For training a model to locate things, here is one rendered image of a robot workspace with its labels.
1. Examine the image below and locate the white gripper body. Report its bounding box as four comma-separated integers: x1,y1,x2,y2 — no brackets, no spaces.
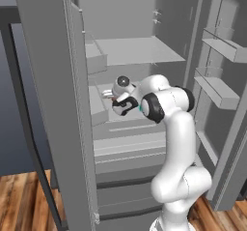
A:
100,89,115,101

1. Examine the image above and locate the grey fridge drawer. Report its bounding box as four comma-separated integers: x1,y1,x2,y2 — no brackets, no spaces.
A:
93,118,168,175

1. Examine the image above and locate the grey fridge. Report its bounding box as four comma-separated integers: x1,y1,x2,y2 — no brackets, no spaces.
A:
13,0,247,231

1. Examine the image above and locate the grey freezer drawer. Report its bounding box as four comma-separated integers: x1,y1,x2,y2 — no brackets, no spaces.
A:
96,176,164,221

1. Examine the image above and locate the grey fridge door with bins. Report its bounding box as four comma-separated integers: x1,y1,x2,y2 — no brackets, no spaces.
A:
192,0,247,212

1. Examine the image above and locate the grey door bin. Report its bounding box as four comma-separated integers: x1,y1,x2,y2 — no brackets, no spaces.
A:
84,31,109,75
193,66,241,111
88,79,110,127
202,26,247,65

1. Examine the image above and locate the grey fridge shelf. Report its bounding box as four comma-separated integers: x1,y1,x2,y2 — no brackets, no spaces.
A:
93,35,187,67

